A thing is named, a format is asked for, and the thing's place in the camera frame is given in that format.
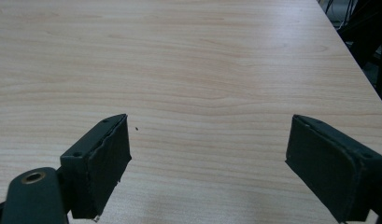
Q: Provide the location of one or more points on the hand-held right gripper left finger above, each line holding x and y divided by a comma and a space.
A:
96, 168

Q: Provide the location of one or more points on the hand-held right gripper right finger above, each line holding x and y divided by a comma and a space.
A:
328, 168

